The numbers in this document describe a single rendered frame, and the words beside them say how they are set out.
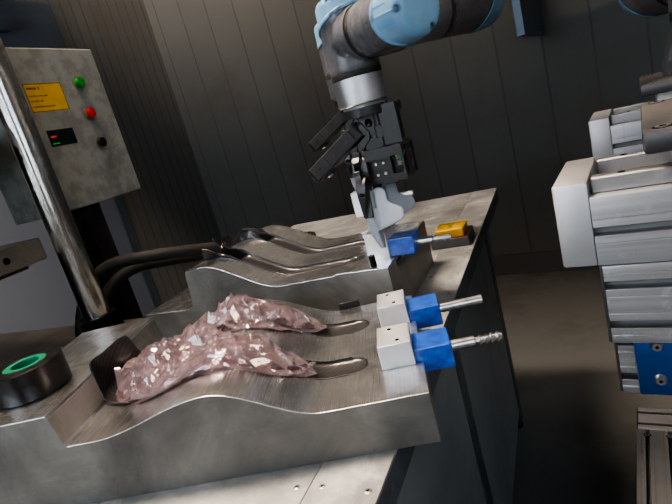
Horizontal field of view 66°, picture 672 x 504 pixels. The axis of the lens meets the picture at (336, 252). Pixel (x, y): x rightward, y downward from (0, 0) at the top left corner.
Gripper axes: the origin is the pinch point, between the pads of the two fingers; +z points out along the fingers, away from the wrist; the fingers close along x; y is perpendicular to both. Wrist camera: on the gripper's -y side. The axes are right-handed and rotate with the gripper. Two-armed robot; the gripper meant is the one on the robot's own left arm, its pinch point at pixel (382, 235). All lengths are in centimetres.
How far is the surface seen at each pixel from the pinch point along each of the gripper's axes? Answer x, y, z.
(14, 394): -44, -30, 0
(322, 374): -30.3, 0.0, 7.0
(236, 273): -6.5, -25.0, 0.9
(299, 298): -7.1, -14.1, 6.5
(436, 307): -17.9, 11.0, 5.6
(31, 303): 96, -236, 31
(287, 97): 236, -126, -39
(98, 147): 32, -85, -29
